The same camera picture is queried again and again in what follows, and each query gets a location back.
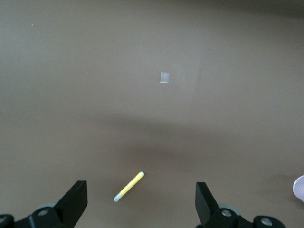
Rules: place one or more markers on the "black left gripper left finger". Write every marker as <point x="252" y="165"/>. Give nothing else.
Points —
<point x="69" y="206"/>

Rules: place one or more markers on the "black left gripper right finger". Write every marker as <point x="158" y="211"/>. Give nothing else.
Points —
<point x="209" y="211"/>

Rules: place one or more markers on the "pink mesh pen holder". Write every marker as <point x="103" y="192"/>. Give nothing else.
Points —
<point x="299" y="188"/>

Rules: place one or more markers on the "yellow marker pen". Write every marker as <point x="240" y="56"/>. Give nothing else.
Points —
<point x="129" y="186"/>

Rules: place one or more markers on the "small clear tape patch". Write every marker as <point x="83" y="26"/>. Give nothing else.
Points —
<point x="164" y="78"/>

